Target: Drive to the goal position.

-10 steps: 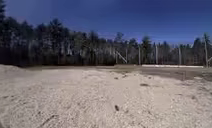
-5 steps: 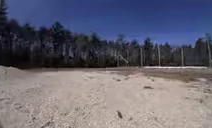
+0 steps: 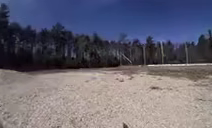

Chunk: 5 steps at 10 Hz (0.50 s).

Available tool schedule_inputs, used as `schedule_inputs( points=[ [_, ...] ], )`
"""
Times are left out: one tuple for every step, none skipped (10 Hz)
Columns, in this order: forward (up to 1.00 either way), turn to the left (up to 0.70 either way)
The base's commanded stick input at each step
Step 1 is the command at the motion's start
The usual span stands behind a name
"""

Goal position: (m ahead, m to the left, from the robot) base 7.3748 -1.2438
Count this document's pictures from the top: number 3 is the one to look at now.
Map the wood of trees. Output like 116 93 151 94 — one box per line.
0 3 212 71

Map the wire fence with wooden posts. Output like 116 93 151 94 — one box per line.
117 29 212 67

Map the pale gravel ground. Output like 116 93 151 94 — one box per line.
0 67 212 128

